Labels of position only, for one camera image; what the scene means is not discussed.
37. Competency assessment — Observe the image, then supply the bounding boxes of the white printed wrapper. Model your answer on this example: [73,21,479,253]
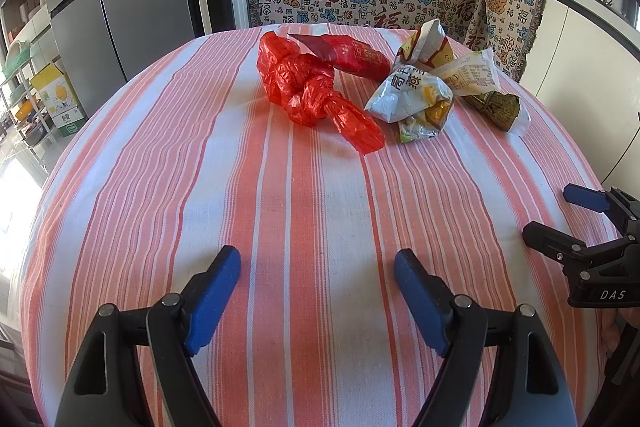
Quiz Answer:
[429,48,501,98]

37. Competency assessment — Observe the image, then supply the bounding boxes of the kitchen countertop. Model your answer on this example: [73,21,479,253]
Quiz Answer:
[544,0,640,34]

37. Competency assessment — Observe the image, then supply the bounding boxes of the white storage rack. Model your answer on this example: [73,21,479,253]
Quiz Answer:
[0,39,56,148]

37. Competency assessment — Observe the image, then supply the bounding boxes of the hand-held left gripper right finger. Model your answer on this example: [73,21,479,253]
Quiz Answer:
[393,248,579,427]

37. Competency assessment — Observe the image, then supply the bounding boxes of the red snack wrapper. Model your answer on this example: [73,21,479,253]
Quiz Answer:
[289,33,394,80]

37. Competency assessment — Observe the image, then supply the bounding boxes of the pink striped tablecloth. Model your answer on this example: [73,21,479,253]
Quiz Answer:
[15,23,626,427]

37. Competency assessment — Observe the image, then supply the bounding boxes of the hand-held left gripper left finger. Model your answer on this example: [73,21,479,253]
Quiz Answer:
[54,245,243,427]

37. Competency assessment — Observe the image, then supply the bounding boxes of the white yellow snack bag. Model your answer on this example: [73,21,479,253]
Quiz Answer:
[396,18,457,68]

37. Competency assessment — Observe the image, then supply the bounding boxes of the white lower cabinets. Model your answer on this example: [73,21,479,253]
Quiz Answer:
[519,0,640,188]

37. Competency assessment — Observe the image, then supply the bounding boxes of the clear wrapper with dark dumpling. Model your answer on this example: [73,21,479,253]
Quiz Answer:
[459,89,532,138]

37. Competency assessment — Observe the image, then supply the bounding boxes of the red plastic bag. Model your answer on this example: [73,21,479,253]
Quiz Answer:
[256,31,386,156]

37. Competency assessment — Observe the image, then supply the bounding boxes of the wall shelf unit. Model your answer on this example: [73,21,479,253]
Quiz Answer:
[0,0,51,58]

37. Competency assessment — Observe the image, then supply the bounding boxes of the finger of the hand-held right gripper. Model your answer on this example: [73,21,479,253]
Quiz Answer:
[522,220,589,266]
[562,183,612,213]

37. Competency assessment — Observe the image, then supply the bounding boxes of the grey refrigerator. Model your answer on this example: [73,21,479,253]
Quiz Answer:
[40,0,194,118]

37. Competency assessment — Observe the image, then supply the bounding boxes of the yellow white cardboard box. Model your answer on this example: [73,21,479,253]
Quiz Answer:
[29,63,89,138]

